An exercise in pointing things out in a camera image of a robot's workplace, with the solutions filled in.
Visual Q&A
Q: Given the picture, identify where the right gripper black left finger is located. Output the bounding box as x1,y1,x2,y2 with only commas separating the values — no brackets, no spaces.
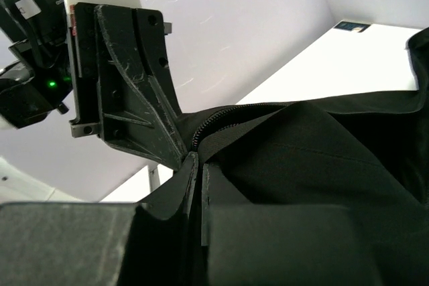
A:
1,153,198,285

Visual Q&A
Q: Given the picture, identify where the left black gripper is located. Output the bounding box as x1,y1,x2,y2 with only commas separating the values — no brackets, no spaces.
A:
68,3,187,170

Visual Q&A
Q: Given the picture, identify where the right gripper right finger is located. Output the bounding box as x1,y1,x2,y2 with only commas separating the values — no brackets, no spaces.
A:
201,164,382,285

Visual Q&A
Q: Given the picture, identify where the black zip jacket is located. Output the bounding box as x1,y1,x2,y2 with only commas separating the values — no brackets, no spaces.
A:
177,29,428,285

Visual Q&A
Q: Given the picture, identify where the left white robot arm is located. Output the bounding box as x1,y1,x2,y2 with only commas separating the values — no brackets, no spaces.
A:
1,0,186,200

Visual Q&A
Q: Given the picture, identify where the left blue table label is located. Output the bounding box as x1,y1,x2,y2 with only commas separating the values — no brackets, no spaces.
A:
334,21,371,33

